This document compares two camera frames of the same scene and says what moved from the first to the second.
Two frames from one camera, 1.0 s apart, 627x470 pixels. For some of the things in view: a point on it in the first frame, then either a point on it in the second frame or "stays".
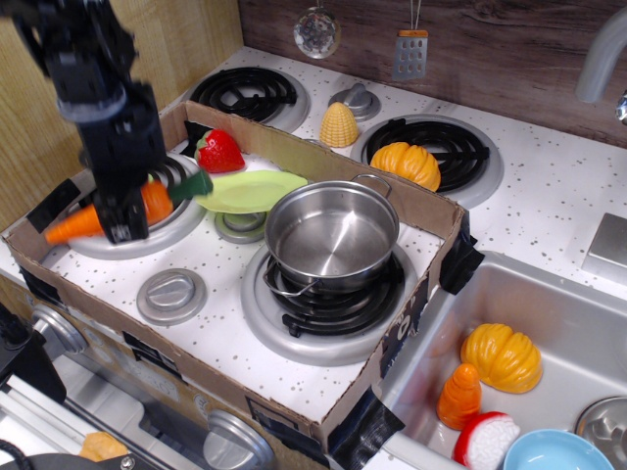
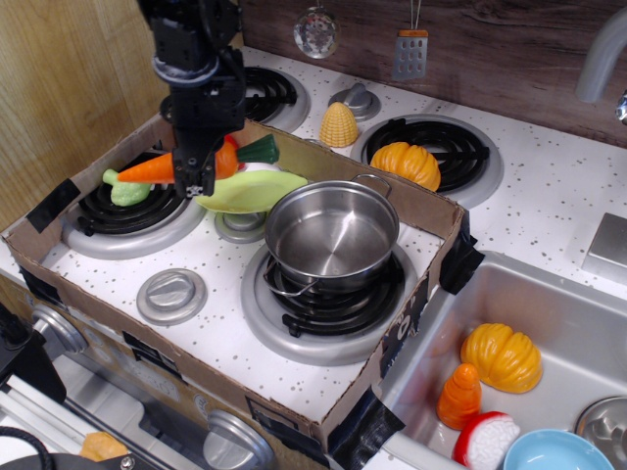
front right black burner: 326,329 stays
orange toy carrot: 158,199 → 263,151
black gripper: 119,114 → 208,104
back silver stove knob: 364,102 stays
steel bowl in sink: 602,423 stays
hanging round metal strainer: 316,32 stays
